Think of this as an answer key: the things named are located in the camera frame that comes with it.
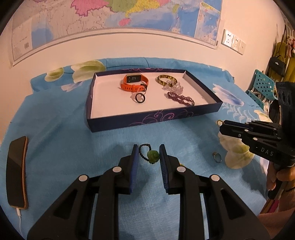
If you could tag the black handbag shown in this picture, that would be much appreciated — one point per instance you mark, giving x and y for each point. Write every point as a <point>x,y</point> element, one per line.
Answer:
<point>276,65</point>

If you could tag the orange smart band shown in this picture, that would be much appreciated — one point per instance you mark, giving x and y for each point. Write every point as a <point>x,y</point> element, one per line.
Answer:
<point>133,87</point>

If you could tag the black smartphone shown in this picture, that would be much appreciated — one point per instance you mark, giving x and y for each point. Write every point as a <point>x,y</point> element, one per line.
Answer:
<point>16,170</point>

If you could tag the yellow green hanging bag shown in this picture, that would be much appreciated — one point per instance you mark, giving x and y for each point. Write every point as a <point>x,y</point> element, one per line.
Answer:
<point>288,67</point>

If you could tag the blue floral cloth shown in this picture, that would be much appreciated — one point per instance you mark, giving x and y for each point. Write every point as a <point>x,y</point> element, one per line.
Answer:
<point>69,147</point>

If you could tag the person's right forearm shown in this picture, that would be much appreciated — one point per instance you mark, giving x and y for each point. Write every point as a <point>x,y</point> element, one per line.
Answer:
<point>274,223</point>

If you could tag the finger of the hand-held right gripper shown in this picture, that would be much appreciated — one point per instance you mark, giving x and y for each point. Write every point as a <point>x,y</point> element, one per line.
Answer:
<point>253,126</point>
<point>237,133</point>

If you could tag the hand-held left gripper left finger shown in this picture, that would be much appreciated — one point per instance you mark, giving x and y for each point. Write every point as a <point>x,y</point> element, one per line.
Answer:
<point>136,168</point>

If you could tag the leopard pattern bangle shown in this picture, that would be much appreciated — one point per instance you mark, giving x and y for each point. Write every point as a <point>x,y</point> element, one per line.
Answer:
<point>161,79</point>

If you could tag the person's right hand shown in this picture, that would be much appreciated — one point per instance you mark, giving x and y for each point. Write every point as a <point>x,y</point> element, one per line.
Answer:
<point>287,175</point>

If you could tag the teal perforated plastic chair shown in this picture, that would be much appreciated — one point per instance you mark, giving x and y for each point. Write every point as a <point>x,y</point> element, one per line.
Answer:
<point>262,85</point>

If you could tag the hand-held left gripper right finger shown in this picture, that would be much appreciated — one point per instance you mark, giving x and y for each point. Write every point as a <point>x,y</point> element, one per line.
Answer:
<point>162,166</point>

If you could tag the colourful wall map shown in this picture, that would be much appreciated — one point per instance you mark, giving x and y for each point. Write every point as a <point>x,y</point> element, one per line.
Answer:
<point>92,16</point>

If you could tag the dark blue cardboard box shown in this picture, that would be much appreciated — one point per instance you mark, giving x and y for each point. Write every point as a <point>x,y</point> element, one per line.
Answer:
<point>110,101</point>

